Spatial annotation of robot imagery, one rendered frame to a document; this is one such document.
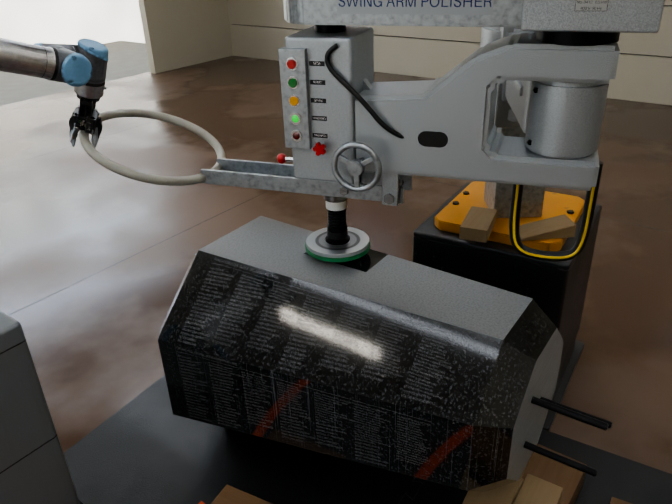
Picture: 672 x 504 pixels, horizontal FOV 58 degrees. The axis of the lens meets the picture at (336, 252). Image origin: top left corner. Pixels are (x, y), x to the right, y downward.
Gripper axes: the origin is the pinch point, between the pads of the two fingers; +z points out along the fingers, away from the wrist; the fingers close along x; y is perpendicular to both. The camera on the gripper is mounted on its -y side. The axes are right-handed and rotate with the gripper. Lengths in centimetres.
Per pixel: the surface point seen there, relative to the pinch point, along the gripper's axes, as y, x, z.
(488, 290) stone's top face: 71, 123, -20
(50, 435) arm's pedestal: 73, 7, 62
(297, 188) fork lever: 34, 67, -20
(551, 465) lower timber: 92, 170, 36
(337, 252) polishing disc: 46, 83, -6
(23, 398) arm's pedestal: 73, -2, 46
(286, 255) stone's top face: 36, 71, 6
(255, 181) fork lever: 27, 55, -15
